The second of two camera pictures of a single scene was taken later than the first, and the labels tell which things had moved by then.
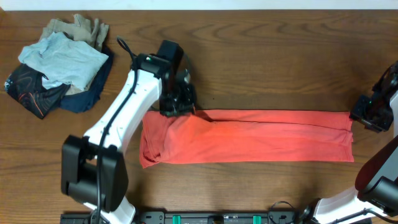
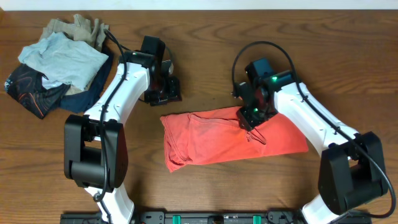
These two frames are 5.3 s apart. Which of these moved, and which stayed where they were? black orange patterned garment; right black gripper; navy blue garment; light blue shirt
Moved: right black gripper
Stayed: navy blue garment; black orange patterned garment; light blue shirt
